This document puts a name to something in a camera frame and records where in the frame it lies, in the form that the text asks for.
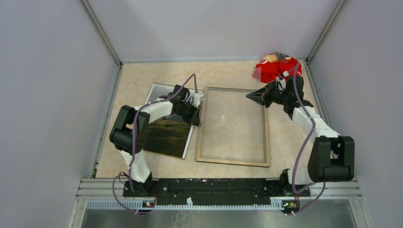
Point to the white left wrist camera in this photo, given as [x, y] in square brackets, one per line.
[198, 97]

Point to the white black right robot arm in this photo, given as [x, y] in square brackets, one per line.
[325, 155]

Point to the aluminium front rail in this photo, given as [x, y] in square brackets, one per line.
[100, 203]

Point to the wooden picture frame with glass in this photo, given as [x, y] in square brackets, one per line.
[234, 130]

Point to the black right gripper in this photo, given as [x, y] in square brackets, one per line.
[262, 96]

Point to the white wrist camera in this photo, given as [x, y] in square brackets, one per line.
[281, 80]
[198, 97]

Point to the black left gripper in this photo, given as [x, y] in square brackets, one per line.
[194, 118]

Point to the red crumpled cloth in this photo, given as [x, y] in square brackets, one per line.
[271, 65]

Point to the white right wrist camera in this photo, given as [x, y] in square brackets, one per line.
[281, 80]

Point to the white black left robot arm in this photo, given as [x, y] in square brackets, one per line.
[130, 130]

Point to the landscape photo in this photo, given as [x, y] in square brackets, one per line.
[168, 135]

